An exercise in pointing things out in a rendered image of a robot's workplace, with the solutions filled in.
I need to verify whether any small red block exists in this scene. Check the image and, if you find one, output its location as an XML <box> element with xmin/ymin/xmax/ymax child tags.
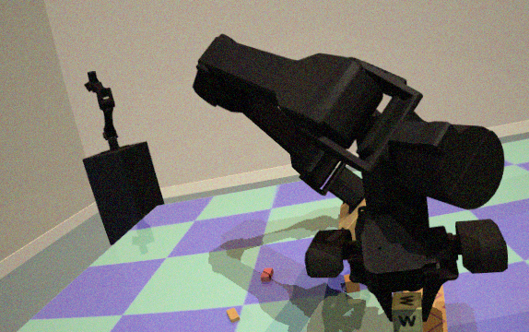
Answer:
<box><xmin>260</xmin><ymin>267</ymin><xmax>274</xmax><ymax>281</ymax></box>

